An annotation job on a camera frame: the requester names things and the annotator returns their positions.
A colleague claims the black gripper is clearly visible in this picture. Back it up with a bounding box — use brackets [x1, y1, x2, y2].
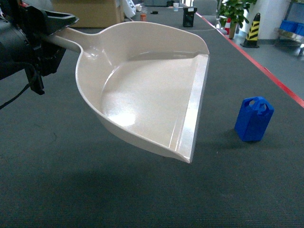
[14, 0, 79, 95]

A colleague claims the beige plastic dustpan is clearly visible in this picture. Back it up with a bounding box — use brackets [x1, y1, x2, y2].
[43, 21, 209, 163]

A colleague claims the blue plastic part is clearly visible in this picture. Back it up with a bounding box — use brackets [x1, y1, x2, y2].
[234, 96, 274, 142]

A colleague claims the metal shelf rack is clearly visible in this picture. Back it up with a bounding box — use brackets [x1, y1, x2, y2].
[275, 0, 304, 58]

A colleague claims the blue bin on far shelf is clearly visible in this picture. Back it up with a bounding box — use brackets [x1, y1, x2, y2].
[279, 20, 304, 36]

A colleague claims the large open cardboard box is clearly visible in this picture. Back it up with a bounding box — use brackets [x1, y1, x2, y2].
[52, 0, 124, 28]

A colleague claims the orange can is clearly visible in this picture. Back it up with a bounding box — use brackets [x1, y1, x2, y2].
[140, 12, 147, 22]

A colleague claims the white paper cup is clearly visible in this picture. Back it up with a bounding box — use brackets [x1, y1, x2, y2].
[173, 2, 179, 12]

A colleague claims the black box on table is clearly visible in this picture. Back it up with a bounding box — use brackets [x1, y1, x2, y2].
[182, 7, 197, 28]

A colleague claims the grey office chair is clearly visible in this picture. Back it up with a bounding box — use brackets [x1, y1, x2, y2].
[193, 0, 218, 16]

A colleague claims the red white traffic cone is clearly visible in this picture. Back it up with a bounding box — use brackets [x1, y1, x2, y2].
[224, 18, 231, 35]

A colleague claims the green potted plant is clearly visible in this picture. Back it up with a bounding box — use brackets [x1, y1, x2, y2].
[219, 0, 257, 39]

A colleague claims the yellow black striped bollard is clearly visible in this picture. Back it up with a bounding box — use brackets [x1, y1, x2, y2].
[240, 13, 260, 48]

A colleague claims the black cable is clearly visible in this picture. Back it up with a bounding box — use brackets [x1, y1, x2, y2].
[0, 62, 38, 110]

